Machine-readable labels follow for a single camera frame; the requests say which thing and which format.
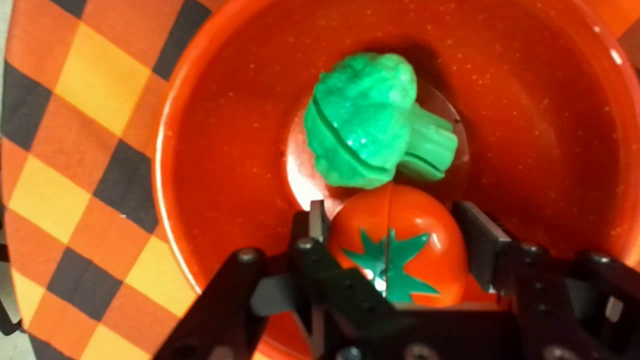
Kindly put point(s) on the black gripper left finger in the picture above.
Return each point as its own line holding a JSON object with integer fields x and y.
{"x": 292, "y": 293}

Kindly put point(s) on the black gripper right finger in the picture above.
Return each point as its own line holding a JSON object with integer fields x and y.
{"x": 533, "y": 286}

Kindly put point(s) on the red toy tomato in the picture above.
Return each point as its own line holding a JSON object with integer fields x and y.
{"x": 400, "y": 246}

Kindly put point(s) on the red plastic bowl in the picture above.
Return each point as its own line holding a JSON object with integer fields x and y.
{"x": 533, "y": 112}

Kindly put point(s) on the green toy broccoli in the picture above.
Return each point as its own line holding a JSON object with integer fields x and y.
{"x": 366, "y": 123}

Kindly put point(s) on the orange black checkered tablecloth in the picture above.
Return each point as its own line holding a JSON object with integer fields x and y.
{"x": 87, "y": 166}

